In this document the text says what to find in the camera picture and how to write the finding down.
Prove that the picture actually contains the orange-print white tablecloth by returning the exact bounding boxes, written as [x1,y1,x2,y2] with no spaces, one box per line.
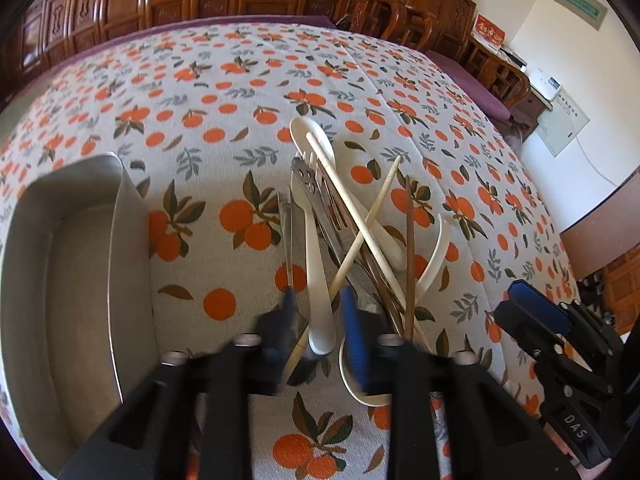
[1,21,576,479]

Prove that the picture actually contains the cream plastic ladle spoon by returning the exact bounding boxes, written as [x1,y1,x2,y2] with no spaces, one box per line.
[338,214,450,408]

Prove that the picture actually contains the stainless steel fork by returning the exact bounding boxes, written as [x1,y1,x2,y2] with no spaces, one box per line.
[309,154,390,318]

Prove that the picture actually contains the cream chopstick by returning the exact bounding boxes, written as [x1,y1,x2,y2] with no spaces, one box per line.
[278,155,403,386]
[304,131,434,354]

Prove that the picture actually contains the smiley-handle steel spoon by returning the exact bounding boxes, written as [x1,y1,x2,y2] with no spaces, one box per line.
[291,157,378,312]

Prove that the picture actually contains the red printed sign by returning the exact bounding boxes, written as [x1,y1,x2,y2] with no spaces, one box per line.
[471,14,506,53]

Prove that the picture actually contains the white wall panel box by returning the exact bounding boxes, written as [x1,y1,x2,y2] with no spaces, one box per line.
[535,87,590,157]

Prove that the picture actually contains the carved wooden armchair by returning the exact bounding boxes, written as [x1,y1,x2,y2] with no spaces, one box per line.
[332,0,434,52]

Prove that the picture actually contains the green framed wall plaque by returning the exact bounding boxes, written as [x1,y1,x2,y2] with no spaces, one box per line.
[553,0,608,30]

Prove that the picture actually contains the wooden side table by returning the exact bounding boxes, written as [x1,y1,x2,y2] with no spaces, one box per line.
[460,36,547,131]

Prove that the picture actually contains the dark brown wooden chopstick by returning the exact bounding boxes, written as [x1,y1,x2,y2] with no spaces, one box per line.
[405,176,416,341]

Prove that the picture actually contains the grey metal tray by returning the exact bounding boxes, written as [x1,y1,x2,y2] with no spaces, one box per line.
[1,153,158,478]

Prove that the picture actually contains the long cream plastic spoon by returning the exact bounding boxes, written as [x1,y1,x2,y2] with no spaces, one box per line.
[288,116,407,272]

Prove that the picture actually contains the cream plastic fork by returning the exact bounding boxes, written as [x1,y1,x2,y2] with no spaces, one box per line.
[291,157,336,356]

